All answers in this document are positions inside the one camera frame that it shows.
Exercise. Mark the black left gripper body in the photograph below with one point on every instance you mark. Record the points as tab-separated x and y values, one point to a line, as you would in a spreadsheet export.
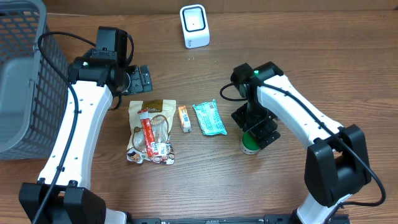
138	79

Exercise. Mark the red stick packet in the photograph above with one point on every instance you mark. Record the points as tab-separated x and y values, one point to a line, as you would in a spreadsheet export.
147	130

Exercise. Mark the grey plastic shopping basket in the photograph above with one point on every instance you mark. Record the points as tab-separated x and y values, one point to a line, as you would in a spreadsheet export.
33	96

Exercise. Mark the white barcode scanner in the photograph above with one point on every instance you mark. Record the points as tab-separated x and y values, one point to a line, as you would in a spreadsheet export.
195	26

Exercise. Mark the teal orange snack pack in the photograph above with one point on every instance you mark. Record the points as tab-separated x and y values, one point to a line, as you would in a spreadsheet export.
209	118

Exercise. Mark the small orange snack packet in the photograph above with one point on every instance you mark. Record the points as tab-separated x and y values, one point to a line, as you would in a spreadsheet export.
184	119

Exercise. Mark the green lidded jar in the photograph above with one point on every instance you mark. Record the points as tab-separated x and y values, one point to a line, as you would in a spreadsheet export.
248	145

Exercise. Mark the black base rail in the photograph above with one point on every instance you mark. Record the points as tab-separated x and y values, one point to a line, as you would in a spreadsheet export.
205	221

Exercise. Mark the brown white snack pouch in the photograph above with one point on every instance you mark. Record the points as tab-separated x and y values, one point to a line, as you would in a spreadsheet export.
160	113

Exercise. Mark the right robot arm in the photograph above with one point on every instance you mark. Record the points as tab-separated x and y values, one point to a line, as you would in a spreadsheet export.
337	159

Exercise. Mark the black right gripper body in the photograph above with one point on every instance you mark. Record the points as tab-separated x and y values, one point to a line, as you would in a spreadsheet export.
259	125

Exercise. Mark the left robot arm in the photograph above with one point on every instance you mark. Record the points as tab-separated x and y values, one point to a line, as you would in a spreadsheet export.
62	192

